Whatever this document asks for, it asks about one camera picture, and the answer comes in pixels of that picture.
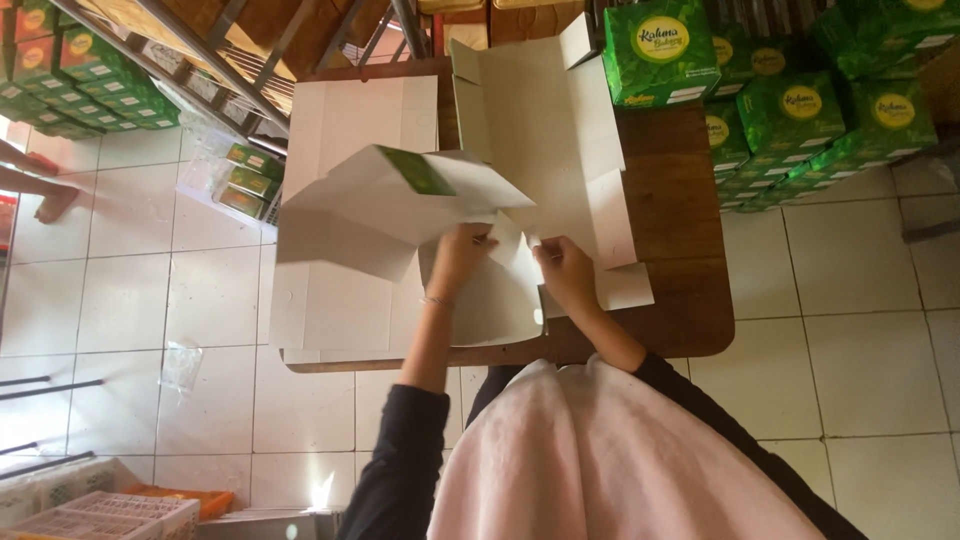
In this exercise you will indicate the person's pink garment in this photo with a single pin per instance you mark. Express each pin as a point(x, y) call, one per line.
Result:
point(600, 465)

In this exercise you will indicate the grey metal rack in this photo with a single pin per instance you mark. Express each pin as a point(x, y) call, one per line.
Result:
point(225, 67)

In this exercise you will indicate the grey metal box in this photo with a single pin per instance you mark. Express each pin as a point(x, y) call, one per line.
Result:
point(270, 525)

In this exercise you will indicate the clear plastic wrapper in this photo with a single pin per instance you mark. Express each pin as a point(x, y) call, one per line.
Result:
point(180, 366)

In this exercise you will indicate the unfolded white cardboard blank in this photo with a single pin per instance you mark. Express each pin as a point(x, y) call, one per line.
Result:
point(540, 135)

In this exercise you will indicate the person's right hand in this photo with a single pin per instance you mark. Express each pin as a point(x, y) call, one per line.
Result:
point(570, 277)

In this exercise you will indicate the person's left hand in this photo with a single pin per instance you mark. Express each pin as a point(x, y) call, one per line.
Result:
point(454, 262)

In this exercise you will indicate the stack of flat white cardboards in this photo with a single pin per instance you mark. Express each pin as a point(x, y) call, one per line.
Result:
point(337, 315)

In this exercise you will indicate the person's left fingers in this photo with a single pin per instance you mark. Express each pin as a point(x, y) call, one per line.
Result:
point(480, 236)

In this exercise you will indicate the white cardboard box green print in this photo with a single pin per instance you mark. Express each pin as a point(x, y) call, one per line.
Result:
point(352, 217)

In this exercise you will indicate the brown cardboard cartons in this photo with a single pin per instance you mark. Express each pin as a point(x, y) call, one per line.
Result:
point(510, 22)

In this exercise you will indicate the clear plastic bag with packets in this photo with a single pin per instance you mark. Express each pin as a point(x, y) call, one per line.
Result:
point(240, 180)

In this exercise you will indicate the stack of small green packets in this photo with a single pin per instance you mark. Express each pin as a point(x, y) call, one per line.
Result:
point(90, 82)

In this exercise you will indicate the white plastic crate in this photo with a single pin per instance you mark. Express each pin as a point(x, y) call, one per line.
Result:
point(97, 510)

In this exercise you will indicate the orange plastic crate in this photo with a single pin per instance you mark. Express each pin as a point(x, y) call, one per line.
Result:
point(191, 501)

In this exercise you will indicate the dark metal rods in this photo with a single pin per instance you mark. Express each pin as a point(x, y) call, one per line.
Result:
point(45, 390)

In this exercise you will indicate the brown wooden table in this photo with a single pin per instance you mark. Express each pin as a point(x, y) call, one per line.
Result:
point(675, 247)

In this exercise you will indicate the stack of large green boxes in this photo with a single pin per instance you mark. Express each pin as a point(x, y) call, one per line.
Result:
point(795, 112)

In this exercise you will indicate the person's right fingers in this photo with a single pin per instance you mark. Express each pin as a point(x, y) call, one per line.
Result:
point(547, 250)

